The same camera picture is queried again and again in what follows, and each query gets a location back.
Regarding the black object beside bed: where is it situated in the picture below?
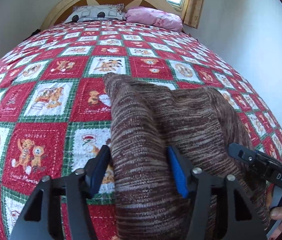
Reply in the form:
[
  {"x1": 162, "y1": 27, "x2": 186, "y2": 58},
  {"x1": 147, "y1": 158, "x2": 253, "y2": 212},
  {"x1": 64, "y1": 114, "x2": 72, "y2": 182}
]
[{"x1": 25, "y1": 29, "x2": 41, "y2": 40}]

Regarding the pink pillow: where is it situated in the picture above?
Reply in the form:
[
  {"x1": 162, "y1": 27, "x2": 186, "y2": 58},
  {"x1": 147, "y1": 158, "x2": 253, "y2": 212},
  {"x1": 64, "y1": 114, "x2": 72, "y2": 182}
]
[{"x1": 125, "y1": 7, "x2": 183, "y2": 31}]

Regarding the red patchwork bedspread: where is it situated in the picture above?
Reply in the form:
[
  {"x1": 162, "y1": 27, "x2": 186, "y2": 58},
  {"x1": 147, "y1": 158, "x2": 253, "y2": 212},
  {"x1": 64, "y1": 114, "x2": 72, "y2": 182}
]
[{"x1": 0, "y1": 21, "x2": 282, "y2": 239}]

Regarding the head window yellow curtain right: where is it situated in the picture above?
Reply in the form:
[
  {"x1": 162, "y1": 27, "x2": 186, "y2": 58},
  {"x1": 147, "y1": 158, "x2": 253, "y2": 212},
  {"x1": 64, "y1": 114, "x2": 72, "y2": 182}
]
[{"x1": 181, "y1": 0, "x2": 204, "y2": 29}]

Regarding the grey patterned pillow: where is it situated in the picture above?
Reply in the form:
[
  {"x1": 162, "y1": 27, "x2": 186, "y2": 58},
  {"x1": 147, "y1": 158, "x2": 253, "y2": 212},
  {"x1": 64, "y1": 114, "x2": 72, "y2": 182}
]
[{"x1": 64, "y1": 4, "x2": 125, "y2": 23}]

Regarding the right hand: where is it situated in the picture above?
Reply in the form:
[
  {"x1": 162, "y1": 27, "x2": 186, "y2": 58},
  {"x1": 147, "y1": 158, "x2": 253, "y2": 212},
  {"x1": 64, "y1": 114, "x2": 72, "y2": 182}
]
[{"x1": 269, "y1": 207, "x2": 282, "y2": 239}]

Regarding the brown knitted sweater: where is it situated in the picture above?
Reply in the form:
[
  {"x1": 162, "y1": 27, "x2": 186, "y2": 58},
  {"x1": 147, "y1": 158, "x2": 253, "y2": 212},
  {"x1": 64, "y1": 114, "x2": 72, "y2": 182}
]
[{"x1": 104, "y1": 73, "x2": 270, "y2": 239}]

